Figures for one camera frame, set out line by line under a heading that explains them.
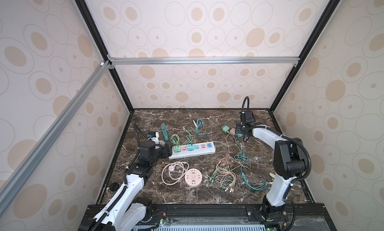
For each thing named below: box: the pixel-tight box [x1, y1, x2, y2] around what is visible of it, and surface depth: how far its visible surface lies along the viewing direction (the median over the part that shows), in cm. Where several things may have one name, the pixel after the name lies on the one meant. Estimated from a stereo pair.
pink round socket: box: [184, 168, 203, 188], surface depth 85 cm
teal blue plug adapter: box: [187, 144, 195, 151], surface depth 92 cm
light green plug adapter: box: [173, 145, 182, 153], surface depth 92 cm
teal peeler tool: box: [161, 124, 169, 141], surface depth 107 cm
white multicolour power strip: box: [168, 141, 216, 160], surface depth 96 cm
